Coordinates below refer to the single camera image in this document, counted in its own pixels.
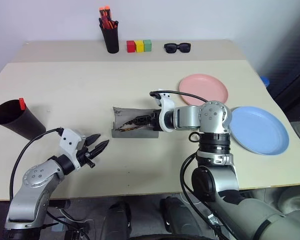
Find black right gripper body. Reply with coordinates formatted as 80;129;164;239
149;109;164;132

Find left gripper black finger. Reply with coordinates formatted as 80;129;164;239
84;133;102;148
89;139;110;159

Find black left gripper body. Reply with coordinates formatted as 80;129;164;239
75;139;97;169

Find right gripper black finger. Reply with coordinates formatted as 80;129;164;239
129;122;154;131
132;114;154;123

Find gray glasses case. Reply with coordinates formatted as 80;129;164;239
111;106;161;139

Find tortoiseshell eyeglasses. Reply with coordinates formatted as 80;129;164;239
116;116;151;133

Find wide black plastic cup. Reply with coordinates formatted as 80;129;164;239
0;99;47;141

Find blue round plate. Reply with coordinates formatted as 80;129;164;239
228;106;290;157

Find pink round plate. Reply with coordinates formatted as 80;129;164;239
178;73;229;107

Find dark rounded robot leg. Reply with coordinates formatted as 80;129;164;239
104;201;133;240
159;196;204;240

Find red cube block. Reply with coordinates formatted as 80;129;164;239
126;40;137;54

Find black sunglasses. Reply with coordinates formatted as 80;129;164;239
163;42;192;55

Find tall black pen holder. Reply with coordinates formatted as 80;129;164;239
99;21;120;54

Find blue bottle cap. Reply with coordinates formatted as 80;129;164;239
260;75;271;89

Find black textured case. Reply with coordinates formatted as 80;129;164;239
266;61;300;102

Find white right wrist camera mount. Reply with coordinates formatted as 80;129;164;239
154;88;177;133

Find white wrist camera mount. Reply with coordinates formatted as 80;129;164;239
154;88;177;133
59;128;87;169

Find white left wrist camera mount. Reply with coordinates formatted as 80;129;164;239
59;128;87;169

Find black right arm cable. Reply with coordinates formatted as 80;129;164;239
149;90;225;230

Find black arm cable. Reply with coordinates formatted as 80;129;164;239
149;90;225;230
9;127;65;200

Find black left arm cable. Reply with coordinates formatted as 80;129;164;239
9;127;65;200

